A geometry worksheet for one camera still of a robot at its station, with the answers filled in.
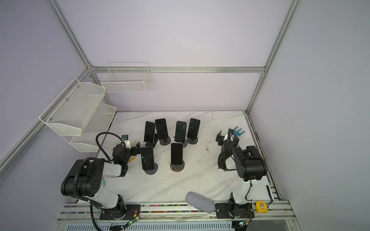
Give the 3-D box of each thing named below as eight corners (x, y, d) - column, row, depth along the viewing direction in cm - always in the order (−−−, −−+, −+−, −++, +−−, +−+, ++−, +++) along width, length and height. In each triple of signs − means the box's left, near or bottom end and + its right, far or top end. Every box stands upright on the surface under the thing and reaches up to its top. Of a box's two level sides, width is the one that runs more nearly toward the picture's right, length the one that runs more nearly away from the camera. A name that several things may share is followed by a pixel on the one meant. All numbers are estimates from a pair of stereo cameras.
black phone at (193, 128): (187, 141, 104) (187, 126, 91) (191, 132, 109) (191, 118, 96) (195, 143, 103) (196, 129, 90) (198, 134, 108) (200, 120, 95)
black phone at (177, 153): (173, 166, 92) (170, 153, 78) (173, 157, 96) (171, 143, 82) (183, 166, 92) (181, 153, 78) (183, 157, 96) (182, 143, 82)
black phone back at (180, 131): (175, 145, 103) (173, 131, 90) (178, 134, 109) (176, 120, 96) (185, 146, 102) (184, 132, 89) (187, 135, 108) (186, 121, 96)
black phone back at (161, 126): (158, 143, 103) (153, 129, 90) (159, 133, 109) (155, 118, 96) (168, 143, 103) (165, 129, 90) (169, 133, 109) (166, 118, 96)
